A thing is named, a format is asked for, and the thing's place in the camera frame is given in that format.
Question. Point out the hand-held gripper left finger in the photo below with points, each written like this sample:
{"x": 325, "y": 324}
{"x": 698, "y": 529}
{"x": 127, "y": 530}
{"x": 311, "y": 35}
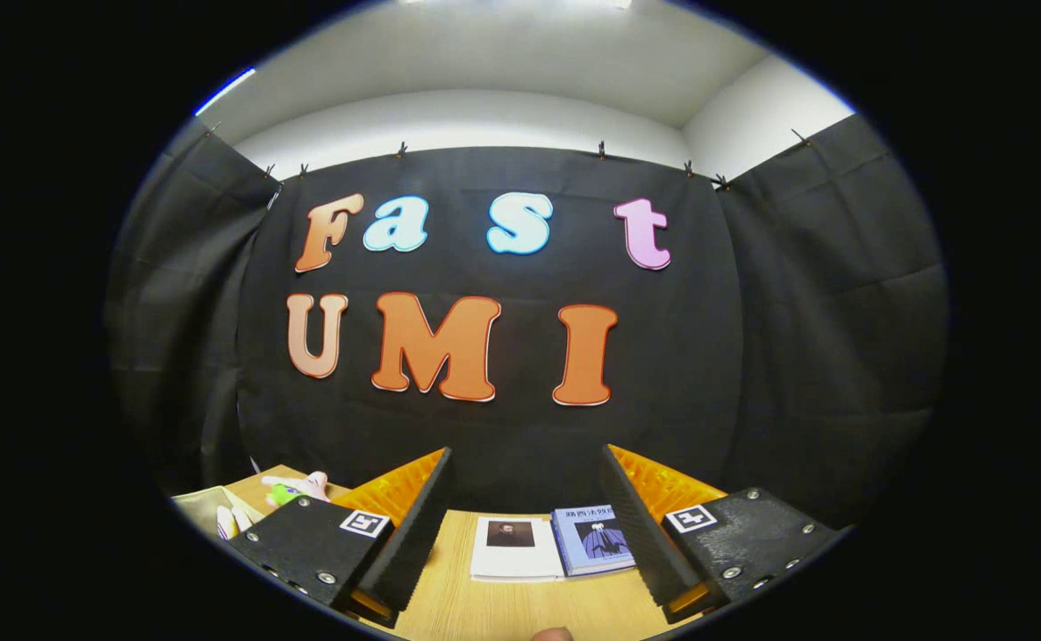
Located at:
{"x": 413, "y": 534}

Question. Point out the green and pink plush toy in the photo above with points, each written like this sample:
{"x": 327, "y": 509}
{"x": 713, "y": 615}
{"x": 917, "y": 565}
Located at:
{"x": 293, "y": 490}

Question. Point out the row of small cloth clips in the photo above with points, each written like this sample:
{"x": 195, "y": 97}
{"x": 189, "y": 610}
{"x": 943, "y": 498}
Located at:
{"x": 601, "y": 150}

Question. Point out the narrow ceiling light strip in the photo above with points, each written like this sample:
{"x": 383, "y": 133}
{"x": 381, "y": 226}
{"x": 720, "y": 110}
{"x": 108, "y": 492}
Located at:
{"x": 226, "y": 89}

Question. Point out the blue book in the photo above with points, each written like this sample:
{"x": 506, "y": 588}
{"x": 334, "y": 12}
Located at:
{"x": 591, "y": 543}

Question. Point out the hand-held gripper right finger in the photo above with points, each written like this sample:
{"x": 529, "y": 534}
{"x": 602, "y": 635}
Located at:
{"x": 636, "y": 534}

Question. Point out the brown fabric storage box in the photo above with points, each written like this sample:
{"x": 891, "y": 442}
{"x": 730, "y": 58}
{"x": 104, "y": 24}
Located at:
{"x": 195, "y": 503}

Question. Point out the white book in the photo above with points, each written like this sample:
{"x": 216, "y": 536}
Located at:
{"x": 516, "y": 563}

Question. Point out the wide ceiling light panel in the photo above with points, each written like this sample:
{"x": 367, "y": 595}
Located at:
{"x": 520, "y": 3}

